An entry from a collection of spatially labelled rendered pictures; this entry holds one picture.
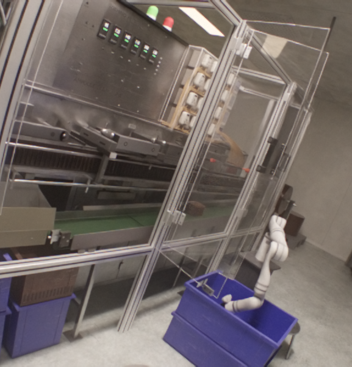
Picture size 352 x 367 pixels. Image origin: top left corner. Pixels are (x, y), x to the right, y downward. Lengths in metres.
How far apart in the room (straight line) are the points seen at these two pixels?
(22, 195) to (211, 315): 1.11
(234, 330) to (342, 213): 4.82
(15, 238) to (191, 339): 1.13
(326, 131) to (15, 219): 5.92
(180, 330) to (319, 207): 4.85
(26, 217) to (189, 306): 1.03
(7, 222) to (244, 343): 1.24
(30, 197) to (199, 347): 1.19
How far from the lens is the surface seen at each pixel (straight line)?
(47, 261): 1.20
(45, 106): 1.49
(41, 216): 1.17
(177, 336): 1.89
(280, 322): 1.99
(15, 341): 1.53
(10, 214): 1.11
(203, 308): 1.73
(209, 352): 1.81
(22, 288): 1.34
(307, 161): 6.40
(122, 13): 1.75
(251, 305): 1.75
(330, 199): 6.27
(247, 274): 2.15
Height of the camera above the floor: 1.22
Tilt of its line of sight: 11 degrees down
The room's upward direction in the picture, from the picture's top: 21 degrees clockwise
